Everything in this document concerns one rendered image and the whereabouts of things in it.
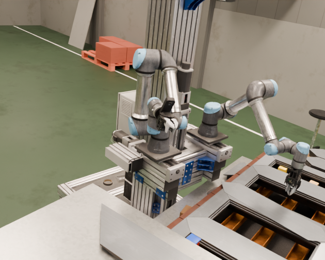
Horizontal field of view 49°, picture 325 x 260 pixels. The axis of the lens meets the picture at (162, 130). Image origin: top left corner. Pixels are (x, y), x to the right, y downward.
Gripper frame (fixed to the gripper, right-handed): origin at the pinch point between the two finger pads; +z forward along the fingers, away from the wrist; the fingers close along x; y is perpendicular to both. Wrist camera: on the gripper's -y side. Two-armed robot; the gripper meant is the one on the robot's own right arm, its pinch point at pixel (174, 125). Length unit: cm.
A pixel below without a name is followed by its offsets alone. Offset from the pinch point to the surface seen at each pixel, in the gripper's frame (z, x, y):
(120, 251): 35, 25, 41
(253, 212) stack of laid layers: -7, -68, 55
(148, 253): 38, 14, 39
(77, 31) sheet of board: -881, -38, 113
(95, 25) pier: -860, -83, 85
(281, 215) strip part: 0, -83, 51
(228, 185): -36, -65, 54
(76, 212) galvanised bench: 5, 39, 45
